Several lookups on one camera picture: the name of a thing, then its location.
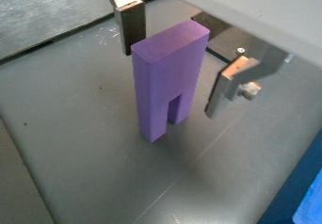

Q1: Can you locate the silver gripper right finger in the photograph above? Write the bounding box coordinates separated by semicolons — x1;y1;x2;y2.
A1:
204;48;292;119

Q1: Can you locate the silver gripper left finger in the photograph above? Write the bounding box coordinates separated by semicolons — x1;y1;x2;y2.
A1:
109;0;145;56

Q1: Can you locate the black curved stand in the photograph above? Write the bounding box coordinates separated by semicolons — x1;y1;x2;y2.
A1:
190;11;265;63

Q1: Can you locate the purple double-square block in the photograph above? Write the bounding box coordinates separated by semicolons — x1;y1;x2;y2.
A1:
130;20;209;142

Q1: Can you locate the blue foam shape-sorter block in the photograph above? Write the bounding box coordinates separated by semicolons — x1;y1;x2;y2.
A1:
257;129;322;224

